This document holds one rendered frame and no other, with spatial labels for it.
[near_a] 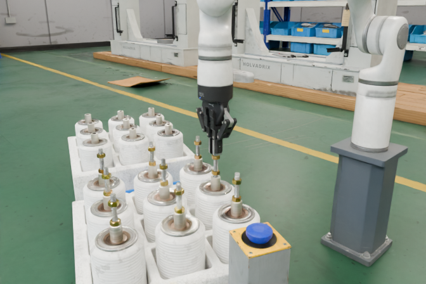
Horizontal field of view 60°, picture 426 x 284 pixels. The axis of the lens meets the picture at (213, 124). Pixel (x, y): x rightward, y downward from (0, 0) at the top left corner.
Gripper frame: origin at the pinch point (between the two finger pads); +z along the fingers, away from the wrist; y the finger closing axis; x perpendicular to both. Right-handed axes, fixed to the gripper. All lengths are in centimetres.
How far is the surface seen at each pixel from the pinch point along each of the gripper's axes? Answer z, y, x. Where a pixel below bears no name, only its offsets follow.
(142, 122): 12, -64, 8
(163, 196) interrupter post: 9.7, -1.5, -12.3
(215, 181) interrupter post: 8.2, 0.8, -0.6
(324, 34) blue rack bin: 7, -320, 404
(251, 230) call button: 2.5, 27.3, -11.3
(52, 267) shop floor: 35, -26, -34
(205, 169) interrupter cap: 10.3, -9.7, 3.4
